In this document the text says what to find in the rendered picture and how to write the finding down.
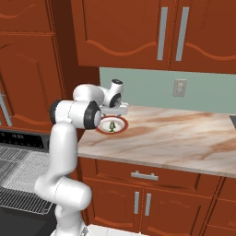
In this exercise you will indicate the black hob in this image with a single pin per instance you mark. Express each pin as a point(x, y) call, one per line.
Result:
point(233, 121)

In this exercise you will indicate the red wood base cupboard run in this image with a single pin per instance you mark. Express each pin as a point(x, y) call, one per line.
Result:
point(222, 209)

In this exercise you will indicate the red rimmed white plate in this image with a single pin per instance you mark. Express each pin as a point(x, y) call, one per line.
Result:
point(120, 124)

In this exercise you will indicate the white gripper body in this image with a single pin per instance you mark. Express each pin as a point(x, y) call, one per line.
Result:
point(116, 110)

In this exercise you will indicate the red wood wall cupboard door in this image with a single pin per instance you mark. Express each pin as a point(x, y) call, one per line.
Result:
point(120, 30)
point(212, 33)

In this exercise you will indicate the red wood drawer front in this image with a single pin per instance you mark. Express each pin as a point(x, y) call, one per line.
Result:
point(178, 176)

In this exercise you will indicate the red wood base cupboard door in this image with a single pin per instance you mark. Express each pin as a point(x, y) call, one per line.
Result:
point(110, 202)
point(178, 212)

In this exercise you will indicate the black oven door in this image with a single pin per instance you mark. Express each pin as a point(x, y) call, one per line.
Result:
point(21, 222)

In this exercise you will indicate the red wood tall cupboard door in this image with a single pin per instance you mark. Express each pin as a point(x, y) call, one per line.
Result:
point(27, 80)

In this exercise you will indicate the grey wall socket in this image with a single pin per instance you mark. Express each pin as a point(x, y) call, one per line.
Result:
point(179, 87)

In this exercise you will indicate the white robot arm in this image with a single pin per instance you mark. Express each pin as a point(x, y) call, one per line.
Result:
point(63, 144)

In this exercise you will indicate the green fish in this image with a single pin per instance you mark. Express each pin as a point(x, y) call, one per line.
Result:
point(112, 126)

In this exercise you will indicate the black oven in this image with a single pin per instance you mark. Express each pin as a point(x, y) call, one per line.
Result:
point(21, 139)

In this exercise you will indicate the small red wood cupboard door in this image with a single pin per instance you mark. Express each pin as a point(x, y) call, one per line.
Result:
point(24, 15)

